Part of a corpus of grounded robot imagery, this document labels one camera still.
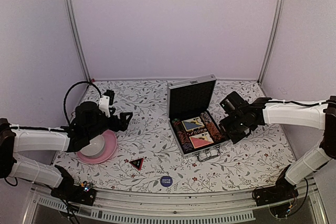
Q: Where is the right aluminium frame post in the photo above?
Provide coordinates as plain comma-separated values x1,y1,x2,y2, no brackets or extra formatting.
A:
257,0,285,85

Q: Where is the black triangle button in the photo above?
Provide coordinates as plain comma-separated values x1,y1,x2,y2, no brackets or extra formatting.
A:
129,158,144,171

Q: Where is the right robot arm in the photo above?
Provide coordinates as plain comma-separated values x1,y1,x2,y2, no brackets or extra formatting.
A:
219,91,335,201

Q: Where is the white bowl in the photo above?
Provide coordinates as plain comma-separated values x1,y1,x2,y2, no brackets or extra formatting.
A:
79,135,105,158

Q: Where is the front aluminium rail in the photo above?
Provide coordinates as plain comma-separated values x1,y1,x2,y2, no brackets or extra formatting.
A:
31,187,323,222

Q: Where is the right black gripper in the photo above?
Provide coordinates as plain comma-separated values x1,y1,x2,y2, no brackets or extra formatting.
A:
219,115,248,144

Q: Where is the chip row in case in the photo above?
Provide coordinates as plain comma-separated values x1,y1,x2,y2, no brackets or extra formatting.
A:
172,119,194,154

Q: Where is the aluminium frame post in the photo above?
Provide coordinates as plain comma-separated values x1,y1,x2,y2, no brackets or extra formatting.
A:
64,0,91,81
257,0,285,85

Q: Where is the aluminium poker case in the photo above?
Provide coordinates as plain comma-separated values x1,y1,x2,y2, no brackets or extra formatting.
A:
167,74,225,162

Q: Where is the white dealer button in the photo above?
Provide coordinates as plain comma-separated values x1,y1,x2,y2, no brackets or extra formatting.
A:
143,169,156,178

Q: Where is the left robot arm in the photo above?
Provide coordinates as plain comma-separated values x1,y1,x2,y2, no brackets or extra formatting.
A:
1,101,133,200

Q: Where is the blue small blind button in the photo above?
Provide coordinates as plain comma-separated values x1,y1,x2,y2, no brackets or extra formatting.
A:
160,176,173,187

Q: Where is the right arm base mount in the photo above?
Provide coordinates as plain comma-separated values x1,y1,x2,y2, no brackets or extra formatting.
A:
251,166,299,206

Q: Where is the left aluminium frame post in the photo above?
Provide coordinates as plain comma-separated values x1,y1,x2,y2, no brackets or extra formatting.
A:
64,0,91,81

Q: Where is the red card deck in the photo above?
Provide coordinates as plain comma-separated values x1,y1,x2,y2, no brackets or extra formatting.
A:
189,132,214,149

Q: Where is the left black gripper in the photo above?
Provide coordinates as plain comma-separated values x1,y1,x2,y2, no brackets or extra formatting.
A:
85,108,133,141

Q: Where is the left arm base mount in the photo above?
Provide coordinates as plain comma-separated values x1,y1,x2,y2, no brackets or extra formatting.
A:
51,165,97,206

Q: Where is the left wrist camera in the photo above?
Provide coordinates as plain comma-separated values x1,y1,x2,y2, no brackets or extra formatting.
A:
99,90,115,118

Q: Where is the blue peach chip stack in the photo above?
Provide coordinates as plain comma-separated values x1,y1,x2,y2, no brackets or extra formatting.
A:
200,112,214,125

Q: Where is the orange black chip roll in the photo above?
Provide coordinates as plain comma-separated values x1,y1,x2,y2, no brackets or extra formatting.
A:
206,122,224,143

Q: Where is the left black cable loop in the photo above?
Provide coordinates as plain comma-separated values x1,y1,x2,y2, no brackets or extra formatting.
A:
62,81,103,125

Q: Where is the pink plate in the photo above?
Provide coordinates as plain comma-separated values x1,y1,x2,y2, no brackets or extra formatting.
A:
76,130,117,164

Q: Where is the red dice row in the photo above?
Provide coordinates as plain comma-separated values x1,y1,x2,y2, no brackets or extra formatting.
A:
186,128,207,136

